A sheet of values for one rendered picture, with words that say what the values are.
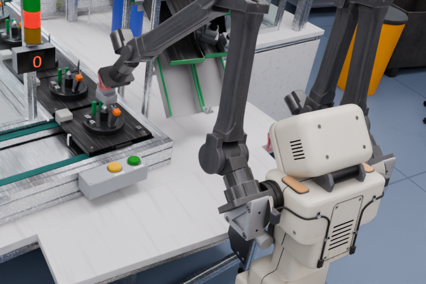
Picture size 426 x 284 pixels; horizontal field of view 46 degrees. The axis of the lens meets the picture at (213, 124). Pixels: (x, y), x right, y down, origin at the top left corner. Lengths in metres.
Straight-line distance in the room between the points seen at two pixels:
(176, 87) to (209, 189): 0.40
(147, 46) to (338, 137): 0.57
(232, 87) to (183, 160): 0.71
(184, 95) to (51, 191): 0.60
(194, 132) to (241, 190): 0.84
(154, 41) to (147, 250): 0.59
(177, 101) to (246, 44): 0.73
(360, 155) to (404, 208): 2.22
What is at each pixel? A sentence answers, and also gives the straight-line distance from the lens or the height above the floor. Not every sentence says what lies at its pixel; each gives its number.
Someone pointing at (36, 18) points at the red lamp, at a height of 1.34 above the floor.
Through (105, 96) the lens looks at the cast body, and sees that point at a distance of 1.67.
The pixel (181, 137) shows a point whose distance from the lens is 1.95.
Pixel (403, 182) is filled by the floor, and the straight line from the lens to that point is 3.71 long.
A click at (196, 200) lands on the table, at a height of 0.86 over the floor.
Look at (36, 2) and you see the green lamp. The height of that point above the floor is 1.39.
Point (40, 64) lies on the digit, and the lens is 1.66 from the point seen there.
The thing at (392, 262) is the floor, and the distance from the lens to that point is 3.05.
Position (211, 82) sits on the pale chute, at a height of 1.06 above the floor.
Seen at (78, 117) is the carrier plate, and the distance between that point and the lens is 1.81.
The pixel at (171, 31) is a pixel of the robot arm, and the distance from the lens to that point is 1.34.
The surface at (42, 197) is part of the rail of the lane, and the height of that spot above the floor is 0.91.
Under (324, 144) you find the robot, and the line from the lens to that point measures 1.19.
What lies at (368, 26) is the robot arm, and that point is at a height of 1.53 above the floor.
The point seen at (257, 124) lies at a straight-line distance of 2.12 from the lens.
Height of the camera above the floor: 1.95
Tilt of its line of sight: 32 degrees down
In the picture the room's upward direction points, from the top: 11 degrees clockwise
